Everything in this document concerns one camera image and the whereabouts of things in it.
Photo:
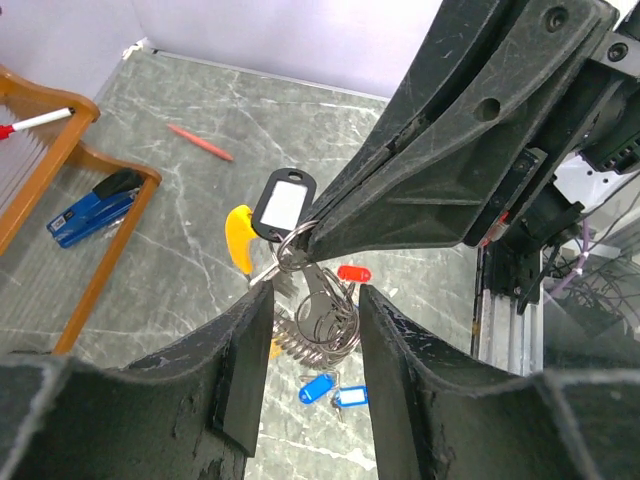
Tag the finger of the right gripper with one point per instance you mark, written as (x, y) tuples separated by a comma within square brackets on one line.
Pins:
[(457, 38), (416, 199)]

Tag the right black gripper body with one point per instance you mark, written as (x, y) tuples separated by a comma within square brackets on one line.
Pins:
[(539, 101)]

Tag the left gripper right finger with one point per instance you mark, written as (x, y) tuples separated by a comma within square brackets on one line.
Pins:
[(438, 413)]

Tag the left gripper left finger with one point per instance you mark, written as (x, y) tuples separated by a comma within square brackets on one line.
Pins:
[(190, 410)]

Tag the black key tag key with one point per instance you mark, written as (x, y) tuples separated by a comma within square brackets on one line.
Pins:
[(288, 193)]

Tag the yellow keyring with keys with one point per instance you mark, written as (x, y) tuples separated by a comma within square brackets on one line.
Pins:
[(323, 328)]

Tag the blue key tag lower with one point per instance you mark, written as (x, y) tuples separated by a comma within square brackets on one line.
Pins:
[(349, 397)]

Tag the blue key tag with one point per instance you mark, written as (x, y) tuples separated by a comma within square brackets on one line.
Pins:
[(314, 387), (349, 397)]

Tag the red key tag key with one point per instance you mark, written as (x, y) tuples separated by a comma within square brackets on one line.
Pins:
[(353, 273)]

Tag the blue key tag upper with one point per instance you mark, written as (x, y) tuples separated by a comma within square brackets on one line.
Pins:
[(314, 387)]

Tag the blue stapler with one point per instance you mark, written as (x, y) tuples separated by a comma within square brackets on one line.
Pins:
[(107, 202)]

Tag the orange pencil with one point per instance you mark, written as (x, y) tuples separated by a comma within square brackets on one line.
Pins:
[(201, 143)]

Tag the wooden three-tier shelf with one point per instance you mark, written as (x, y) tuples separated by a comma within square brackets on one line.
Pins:
[(93, 300)]

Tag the red cap marker right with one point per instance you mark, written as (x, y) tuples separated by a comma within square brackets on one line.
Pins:
[(50, 117)]

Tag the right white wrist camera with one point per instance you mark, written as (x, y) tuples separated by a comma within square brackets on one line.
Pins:
[(579, 182)]

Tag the aluminium frame rail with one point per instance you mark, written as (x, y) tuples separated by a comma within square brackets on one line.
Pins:
[(508, 322)]

